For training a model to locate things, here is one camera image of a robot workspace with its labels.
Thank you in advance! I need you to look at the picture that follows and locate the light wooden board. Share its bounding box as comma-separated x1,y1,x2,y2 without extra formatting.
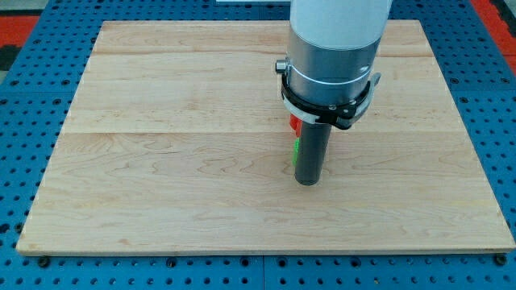
16,20,515,256

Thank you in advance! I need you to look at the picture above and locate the green block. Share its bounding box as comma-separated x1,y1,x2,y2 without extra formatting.
292,137,300,166

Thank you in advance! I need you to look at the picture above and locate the blue perforated metal table plate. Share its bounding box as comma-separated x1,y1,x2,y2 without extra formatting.
1,0,515,289

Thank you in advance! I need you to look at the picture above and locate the red block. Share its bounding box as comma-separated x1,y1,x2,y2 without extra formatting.
289,114,302,138

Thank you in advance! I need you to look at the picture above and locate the black and white mounting clamp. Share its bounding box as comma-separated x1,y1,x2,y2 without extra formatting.
281,72,381,130

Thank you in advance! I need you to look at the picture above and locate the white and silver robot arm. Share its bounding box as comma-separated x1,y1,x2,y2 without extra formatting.
286,0,392,109

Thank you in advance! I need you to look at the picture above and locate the grey cylindrical pointer tool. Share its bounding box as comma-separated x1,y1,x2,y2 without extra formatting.
294,122,331,186

